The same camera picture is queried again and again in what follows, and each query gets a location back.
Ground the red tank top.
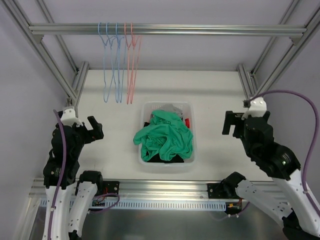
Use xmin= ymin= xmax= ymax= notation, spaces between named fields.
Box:
xmin=184 ymin=118 xmax=191 ymax=129

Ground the light blue hanger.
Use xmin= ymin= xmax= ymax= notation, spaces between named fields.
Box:
xmin=97 ymin=22 xmax=112 ymax=103
xmin=115 ymin=23 xmax=125 ymax=103
xmin=106 ymin=22 xmax=118 ymax=104

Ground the black tank top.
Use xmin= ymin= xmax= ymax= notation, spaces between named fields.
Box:
xmin=142 ymin=121 xmax=186 ymax=165

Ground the grey tank top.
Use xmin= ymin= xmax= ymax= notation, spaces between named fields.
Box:
xmin=159 ymin=103 xmax=183 ymax=119

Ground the green tank top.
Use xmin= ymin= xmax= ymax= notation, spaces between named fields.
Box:
xmin=132 ymin=109 xmax=195 ymax=162

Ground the pink hanger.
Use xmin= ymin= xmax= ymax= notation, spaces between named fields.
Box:
xmin=129 ymin=24 xmax=142 ymax=104
xmin=124 ymin=22 xmax=133 ymax=105

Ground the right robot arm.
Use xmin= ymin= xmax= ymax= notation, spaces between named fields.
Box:
xmin=220 ymin=111 xmax=320 ymax=240

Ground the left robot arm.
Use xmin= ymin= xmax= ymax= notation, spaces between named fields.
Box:
xmin=42 ymin=116 xmax=104 ymax=240

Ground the white plastic basket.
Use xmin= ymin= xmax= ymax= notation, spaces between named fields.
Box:
xmin=133 ymin=101 xmax=197 ymax=173

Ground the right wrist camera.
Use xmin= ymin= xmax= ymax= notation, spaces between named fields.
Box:
xmin=241 ymin=97 xmax=267 ymax=120

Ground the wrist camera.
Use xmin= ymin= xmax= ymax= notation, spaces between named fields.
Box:
xmin=241 ymin=97 xmax=267 ymax=120
xmin=60 ymin=106 xmax=83 ymax=127

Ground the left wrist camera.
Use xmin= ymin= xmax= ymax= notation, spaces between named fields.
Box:
xmin=60 ymin=106 xmax=83 ymax=127

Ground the right aluminium frame post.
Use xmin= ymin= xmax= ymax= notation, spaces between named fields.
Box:
xmin=237 ymin=0 xmax=320 ymax=99

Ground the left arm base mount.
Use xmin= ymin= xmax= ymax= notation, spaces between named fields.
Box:
xmin=102 ymin=180 xmax=120 ymax=194

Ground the front aluminium rail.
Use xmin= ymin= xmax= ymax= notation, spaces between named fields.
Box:
xmin=28 ymin=178 xmax=286 ymax=201

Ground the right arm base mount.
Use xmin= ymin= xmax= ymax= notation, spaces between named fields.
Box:
xmin=207 ymin=171 xmax=246 ymax=199

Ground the slotted cable duct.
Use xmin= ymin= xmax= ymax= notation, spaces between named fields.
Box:
xmin=39 ymin=197 xmax=227 ymax=211

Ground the aluminium hanging rail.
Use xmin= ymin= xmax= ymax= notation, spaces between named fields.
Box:
xmin=28 ymin=23 xmax=307 ymax=37

